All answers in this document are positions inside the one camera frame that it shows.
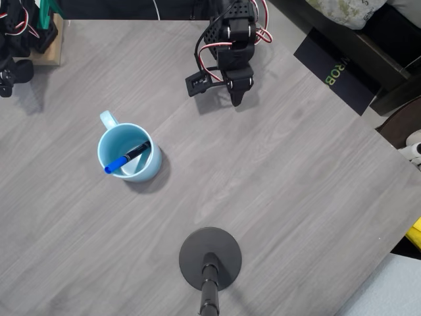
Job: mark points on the light blue grey cloth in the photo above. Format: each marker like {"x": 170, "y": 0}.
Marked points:
{"x": 388, "y": 289}

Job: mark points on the light grey cushion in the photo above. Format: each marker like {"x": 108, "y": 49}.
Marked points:
{"x": 408, "y": 6}

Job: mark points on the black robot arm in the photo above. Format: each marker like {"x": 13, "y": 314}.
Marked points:
{"x": 238, "y": 19}

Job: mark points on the dark brown round furniture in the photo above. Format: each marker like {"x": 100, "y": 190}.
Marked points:
{"x": 401, "y": 123}

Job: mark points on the light blue ceramic mug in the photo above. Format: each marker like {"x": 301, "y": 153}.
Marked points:
{"x": 148, "y": 171}

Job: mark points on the yellow object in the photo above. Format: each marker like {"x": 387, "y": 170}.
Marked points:
{"x": 415, "y": 233}

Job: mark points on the black box green lettering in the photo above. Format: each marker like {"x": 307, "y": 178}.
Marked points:
{"x": 315, "y": 52}

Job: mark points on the wooden base board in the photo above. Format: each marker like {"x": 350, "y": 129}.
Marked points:
{"x": 54, "y": 56}

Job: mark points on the blue capped black marker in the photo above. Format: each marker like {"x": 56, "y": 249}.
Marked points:
{"x": 116, "y": 163}

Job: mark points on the camouflage pattern pillow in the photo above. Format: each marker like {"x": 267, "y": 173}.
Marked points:
{"x": 345, "y": 10}

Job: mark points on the black round-base camera stand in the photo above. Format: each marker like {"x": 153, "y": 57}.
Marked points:
{"x": 197, "y": 250}

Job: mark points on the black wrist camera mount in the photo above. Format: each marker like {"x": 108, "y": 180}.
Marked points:
{"x": 197, "y": 84}

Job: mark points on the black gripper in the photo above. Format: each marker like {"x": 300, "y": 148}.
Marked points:
{"x": 241, "y": 82}

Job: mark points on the white object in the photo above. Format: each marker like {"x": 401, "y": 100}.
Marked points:
{"x": 414, "y": 140}

